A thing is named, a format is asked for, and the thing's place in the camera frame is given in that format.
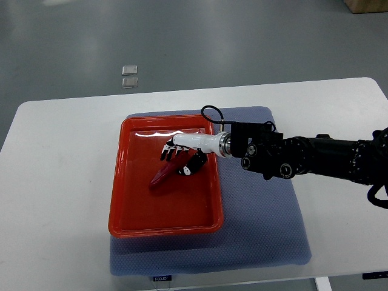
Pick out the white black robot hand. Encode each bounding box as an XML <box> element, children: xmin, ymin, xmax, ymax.
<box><xmin>160</xmin><ymin>132</ymin><xmax>231</xmax><ymax>176</ymax></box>

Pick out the red pepper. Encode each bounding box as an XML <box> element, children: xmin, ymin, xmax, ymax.
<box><xmin>149</xmin><ymin>152</ymin><xmax>190</xmax><ymax>189</ymax></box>

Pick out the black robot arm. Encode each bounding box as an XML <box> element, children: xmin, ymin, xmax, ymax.
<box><xmin>230</xmin><ymin>121</ymin><xmax>387</xmax><ymax>209</ymax></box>

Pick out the red plastic tray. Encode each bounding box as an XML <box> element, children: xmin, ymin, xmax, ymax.
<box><xmin>108</xmin><ymin>115</ymin><xmax>224</xmax><ymax>238</ymax></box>

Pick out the blue-grey cushion mat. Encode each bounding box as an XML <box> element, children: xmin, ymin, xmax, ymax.
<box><xmin>110</xmin><ymin>110</ymin><xmax>311</xmax><ymax>276</ymax></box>

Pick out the upper metal floor plate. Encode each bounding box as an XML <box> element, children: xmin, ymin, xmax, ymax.
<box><xmin>122</xmin><ymin>64</ymin><xmax>138</xmax><ymax>76</ymax></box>

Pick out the black table label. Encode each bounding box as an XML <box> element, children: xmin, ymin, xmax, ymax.
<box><xmin>153</xmin><ymin>275</ymin><xmax>172</xmax><ymax>282</ymax></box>

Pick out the white table leg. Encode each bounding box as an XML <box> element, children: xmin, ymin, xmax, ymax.
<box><xmin>314</xmin><ymin>276</ymin><xmax>332</xmax><ymax>291</ymax></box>

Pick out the cardboard box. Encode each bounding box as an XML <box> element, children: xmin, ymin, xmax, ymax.
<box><xmin>344</xmin><ymin>0</ymin><xmax>387</xmax><ymax>14</ymax></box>

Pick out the dark blue edge label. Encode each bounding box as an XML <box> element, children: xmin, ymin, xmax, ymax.
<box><xmin>362</xmin><ymin>271</ymin><xmax>388</xmax><ymax>280</ymax></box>

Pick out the black cable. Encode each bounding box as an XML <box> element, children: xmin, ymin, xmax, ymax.
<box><xmin>201</xmin><ymin>105</ymin><xmax>236</xmax><ymax>133</ymax></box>

